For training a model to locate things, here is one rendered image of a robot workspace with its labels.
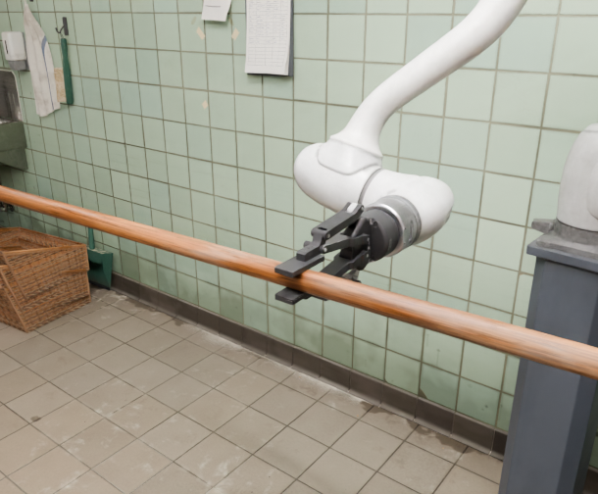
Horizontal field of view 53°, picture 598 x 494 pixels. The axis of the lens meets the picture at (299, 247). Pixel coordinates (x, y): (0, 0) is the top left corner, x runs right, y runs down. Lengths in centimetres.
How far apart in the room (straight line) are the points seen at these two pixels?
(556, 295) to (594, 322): 10
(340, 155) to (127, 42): 207
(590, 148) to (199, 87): 173
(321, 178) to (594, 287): 68
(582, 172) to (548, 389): 53
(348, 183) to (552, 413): 85
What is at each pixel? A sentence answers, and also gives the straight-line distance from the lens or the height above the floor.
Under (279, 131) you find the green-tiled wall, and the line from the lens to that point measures 238.
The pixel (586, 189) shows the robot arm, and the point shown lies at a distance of 139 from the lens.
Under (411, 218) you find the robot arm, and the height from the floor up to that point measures 120.
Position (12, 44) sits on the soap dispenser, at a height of 132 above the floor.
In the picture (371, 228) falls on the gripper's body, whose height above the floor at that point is 120.
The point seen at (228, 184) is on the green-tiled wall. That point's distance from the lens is 264.
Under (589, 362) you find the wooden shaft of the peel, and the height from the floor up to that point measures 119.
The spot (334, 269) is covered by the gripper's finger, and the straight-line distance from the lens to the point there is 83.
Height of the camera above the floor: 150
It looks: 22 degrees down
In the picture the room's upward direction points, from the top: straight up
